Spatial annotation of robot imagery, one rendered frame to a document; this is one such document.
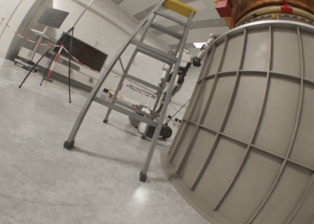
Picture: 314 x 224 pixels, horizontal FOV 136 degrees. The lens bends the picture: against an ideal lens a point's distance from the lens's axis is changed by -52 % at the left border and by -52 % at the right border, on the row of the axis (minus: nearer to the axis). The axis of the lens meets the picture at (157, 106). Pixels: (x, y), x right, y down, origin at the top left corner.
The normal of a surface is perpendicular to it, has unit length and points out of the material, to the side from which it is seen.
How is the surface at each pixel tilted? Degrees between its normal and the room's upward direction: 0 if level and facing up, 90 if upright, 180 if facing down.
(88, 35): 90
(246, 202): 90
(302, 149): 90
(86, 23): 90
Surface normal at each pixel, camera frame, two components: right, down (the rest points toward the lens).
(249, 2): -0.39, 0.92
